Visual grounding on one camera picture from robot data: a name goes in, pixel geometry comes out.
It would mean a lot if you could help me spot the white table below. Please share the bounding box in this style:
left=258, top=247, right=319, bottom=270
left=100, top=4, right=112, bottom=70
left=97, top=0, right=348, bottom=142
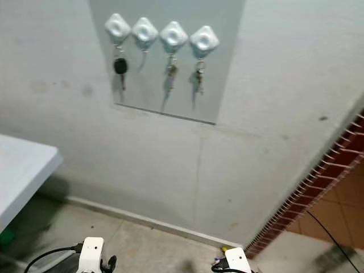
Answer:
left=0, top=134, right=64, bottom=232

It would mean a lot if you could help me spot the black car key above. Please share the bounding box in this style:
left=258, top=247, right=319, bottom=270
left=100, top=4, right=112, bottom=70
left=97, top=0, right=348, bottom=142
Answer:
left=114, top=45, right=128, bottom=90

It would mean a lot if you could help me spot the small metal key bunch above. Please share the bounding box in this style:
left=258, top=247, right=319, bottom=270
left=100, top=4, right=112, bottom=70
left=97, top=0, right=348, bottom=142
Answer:
left=167, top=54, right=179, bottom=78
left=194, top=60, right=206, bottom=94

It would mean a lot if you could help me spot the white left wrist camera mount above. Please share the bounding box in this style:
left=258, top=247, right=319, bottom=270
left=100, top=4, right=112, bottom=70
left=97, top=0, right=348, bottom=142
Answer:
left=81, top=237, right=105, bottom=273

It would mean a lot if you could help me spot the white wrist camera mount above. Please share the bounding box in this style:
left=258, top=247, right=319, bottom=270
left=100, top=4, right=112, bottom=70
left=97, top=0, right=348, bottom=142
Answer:
left=225, top=247, right=253, bottom=273
left=81, top=237, right=105, bottom=273

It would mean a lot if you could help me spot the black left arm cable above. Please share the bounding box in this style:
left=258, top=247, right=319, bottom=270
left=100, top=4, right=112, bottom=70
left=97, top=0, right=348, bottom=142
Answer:
left=24, top=243, right=84, bottom=273

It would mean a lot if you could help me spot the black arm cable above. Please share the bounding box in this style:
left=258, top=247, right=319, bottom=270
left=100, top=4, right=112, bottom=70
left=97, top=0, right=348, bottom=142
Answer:
left=210, top=259, right=229, bottom=273
left=24, top=243, right=84, bottom=273

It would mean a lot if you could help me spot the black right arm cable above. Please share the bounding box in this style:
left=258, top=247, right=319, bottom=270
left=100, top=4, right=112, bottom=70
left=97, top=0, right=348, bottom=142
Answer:
left=210, top=259, right=229, bottom=273

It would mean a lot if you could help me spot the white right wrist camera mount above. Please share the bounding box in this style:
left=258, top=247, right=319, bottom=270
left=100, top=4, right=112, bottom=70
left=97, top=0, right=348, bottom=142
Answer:
left=225, top=247, right=253, bottom=273

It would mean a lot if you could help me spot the thin black floor cable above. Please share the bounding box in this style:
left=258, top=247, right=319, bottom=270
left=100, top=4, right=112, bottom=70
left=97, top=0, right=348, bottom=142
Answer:
left=307, top=210, right=363, bottom=258

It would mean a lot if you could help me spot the grey wall panel board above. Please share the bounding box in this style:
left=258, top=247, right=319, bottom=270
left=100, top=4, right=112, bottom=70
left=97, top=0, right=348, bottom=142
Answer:
left=88, top=0, right=247, bottom=126

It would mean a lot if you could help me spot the white square wall hook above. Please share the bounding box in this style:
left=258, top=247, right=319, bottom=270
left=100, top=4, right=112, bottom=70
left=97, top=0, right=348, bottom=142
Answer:
left=189, top=25, right=220, bottom=59
left=159, top=21, right=189, bottom=55
left=131, top=17, right=160, bottom=55
left=104, top=13, right=133, bottom=47

